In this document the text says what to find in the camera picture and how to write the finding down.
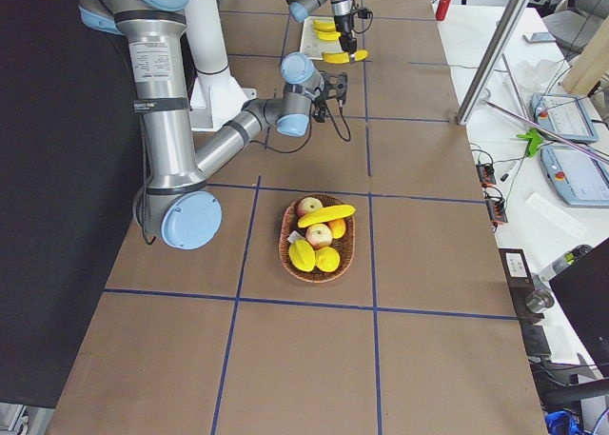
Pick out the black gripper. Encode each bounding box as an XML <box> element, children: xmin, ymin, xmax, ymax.
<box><xmin>308</xmin><ymin>70</ymin><xmax>348</xmax><ymax>122</ymax></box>
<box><xmin>334</xmin><ymin>7</ymin><xmax>372</xmax><ymax>53</ymax></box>

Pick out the yellow banana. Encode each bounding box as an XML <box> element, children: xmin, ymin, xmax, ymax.
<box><xmin>322</xmin><ymin>49</ymin><xmax>369</xmax><ymax>65</ymax></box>
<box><xmin>298</xmin><ymin>204</ymin><xmax>356</xmax><ymax>228</ymax></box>

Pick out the yellow banana moved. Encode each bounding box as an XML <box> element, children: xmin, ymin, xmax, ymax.
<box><xmin>315</xmin><ymin>30</ymin><xmax>341</xmax><ymax>42</ymax></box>
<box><xmin>312</xmin><ymin>19</ymin><xmax>336</xmax><ymax>32</ymax></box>

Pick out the brown wicker basket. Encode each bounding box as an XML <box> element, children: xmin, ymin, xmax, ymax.
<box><xmin>279</xmin><ymin>193</ymin><xmax>355</xmax><ymax>284</ymax></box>

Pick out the white rectangular bear tray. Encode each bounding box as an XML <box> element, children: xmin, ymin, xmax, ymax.
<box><xmin>300</xmin><ymin>16</ymin><xmax>343</xmax><ymax>61</ymax></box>

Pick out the red apple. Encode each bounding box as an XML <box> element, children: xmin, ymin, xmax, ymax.
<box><xmin>296</xmin><ymin>196</ymin><xmax>324</xmax><ymax>218</ymax></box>

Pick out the orange fruit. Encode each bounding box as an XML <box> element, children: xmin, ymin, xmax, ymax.
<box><xmin>327</xmin><ymin>218</ymin><xmax>346</xmax><ymax>240</ymax></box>

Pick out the pink white peach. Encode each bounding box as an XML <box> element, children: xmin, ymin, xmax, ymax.
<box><xmin>305</xmin><ymin>224</ymin><xmax>333</xmax><ymax>249</ymax></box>

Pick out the yellow starfruit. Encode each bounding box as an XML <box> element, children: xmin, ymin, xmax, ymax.
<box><xmin>288</xmin><ymin>239</ymin><xmax>316</xmax><ymax>272</ymax></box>

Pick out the yellow lemon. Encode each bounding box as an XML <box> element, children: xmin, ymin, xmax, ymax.
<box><xmin>315</xmin><ymin>247</ymin><xmax>341</xmax><ymax>273</ymax></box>

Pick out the long metal grabber tool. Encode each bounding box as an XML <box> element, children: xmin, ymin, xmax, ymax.
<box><xmin>480</xmin><ymin>96</ymin><xmax>609</xmax><ymax>162</ymax></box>

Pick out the teach pendant far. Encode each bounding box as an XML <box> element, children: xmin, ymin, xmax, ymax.
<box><xmin>534</xmin><ymin>92</ymin><xmax>599</xmax><ymax>144</ymax></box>

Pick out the teach pendant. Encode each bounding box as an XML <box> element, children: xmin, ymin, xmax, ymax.
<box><xmin>534</xmin><ymin>92</ymin><xmax>599</xmax><ymax>144</ymax></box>
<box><xmin>540</xmin><ymin>145</ymin><xmax>608</xmax><ymax>208</ymax></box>

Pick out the teach pendant near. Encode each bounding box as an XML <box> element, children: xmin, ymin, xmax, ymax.
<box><xmin>540</xmin><ymin>145</ymin><xmax>608</xmax><ymax>208</ymax></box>

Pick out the black braided cable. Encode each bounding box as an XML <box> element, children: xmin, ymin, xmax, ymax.
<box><xmin>246</xmin><ymin>96</ymin><xmax>353</xmax><ymax>154</ymax></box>

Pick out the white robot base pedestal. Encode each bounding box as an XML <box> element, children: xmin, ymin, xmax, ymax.
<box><xmin>185</xmin><ymin>0</ymin><xmax>257</xmax><ymax>132</ymax></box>

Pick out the aluminium frame post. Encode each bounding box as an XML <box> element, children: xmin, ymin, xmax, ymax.
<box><xmin>456</xmin><ymin>0</ymin><xmax>529</xmax><ymax>126</ymax></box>

